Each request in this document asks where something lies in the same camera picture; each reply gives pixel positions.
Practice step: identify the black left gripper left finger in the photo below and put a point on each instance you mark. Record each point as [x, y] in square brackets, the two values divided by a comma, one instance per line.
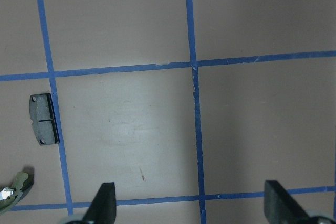
[103, 208]

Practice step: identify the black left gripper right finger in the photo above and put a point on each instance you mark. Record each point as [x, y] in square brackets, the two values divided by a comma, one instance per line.
[280, 206]

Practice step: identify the black brake pad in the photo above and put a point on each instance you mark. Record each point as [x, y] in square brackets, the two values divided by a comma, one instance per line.
[42, 115]

